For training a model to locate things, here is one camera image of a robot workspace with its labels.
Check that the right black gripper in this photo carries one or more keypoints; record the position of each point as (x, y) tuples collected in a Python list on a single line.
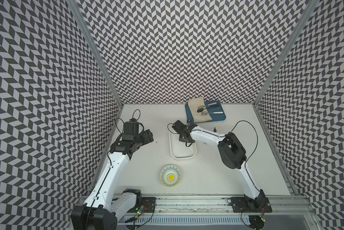
[(181, 139)]

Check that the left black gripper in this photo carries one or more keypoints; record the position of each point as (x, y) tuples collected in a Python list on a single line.
[(147, 135)]

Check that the white storage box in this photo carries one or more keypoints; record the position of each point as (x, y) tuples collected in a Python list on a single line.
[(179, 150)]

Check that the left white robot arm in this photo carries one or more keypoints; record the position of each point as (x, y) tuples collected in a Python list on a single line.
[(99, 211)]

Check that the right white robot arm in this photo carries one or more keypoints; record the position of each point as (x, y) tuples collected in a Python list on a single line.
[(233, 156)]

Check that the teal tray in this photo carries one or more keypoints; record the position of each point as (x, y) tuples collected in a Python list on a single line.
[(215, 118)]

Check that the yellow patterned bowl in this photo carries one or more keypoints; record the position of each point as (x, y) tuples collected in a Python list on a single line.
[(170, 176)]

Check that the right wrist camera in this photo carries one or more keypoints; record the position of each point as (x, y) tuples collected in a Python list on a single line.
[(178, 127)]

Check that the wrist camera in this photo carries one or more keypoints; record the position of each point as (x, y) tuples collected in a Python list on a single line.
[(178, 127), (131, 128)]

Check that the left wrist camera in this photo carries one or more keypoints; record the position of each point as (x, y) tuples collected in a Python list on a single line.
[(131, 128)]

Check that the dark handled spoon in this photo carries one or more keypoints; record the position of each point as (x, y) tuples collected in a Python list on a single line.
[(199, 110)]

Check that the white handled spoon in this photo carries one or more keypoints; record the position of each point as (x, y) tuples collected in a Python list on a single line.
[(214, 113)]

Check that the pink handled spoon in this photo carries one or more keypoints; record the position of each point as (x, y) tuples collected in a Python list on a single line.
[(208, 105)]

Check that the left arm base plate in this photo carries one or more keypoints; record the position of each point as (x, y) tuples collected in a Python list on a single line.
[(149, 201)]

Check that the aluminium rail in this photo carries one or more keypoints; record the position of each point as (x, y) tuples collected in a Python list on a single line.
[(214, 205)]

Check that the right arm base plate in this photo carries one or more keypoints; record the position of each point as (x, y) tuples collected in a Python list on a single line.
[(245, 204)]

